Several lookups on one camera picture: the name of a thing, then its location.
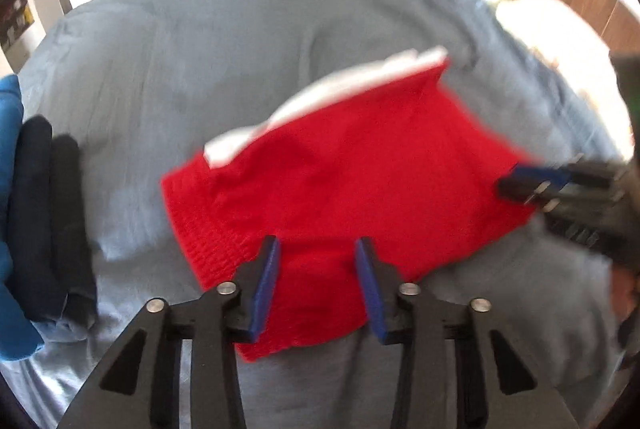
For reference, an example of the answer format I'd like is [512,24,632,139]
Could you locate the red football shorts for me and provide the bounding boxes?
[162,47,533,362]

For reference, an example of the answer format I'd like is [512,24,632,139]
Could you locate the arched wall shelf niche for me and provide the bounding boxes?
[0,0,35,52]

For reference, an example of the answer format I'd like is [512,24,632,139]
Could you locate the folded blue garment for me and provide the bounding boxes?
[0,74,47,363]

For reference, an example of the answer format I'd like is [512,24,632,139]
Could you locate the floral cream pillow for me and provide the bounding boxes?
[496,0,634,160]

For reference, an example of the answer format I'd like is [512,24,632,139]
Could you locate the grey-blue bed cover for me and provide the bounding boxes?
[1,0,624,428]

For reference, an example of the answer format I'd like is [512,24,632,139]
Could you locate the folded dark navy garment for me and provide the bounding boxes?
[6,116,65,323]

